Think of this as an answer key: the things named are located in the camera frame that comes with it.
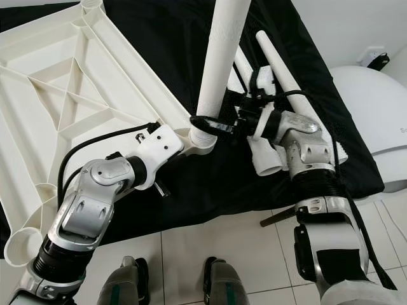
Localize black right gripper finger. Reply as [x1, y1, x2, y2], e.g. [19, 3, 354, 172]
[189, 114, 236, 135]

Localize white plastic table leg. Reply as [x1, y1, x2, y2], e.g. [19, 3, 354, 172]
[254, 30, 350, 166]
[248, 137, 284, 176]
[234, 46, 255, 86]
[191, 0, 252, 153]

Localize white plastic table top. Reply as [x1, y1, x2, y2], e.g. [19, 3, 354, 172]
[0, 0, 218, 268]

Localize black padded bed cover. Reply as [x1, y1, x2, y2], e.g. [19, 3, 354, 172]
[0, 0, 385, 245]

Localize grey left robot foot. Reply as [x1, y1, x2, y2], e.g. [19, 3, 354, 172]
[102, 255, 150, 305]

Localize grey robot foot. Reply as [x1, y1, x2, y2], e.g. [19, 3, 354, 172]
[203, 256, 255, 305]
[102, 255, 150, 305]

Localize grey right robot foot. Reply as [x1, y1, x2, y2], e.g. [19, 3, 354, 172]
[203, 256, 255, 305]

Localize white dome appliance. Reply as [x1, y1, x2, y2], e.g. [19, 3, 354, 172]
[331, 65, 407, 191]

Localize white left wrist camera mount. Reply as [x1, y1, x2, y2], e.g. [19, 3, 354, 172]
[130, 124, 185, 185]

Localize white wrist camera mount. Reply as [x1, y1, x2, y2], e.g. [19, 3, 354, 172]
[130, 124, 185, 185]
[248, 64, 277, 140]

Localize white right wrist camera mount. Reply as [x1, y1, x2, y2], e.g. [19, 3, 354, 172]
[248, 64, 277, 140]

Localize wall socket black plug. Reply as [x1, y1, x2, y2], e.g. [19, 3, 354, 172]
[362, 48, 390, 71]

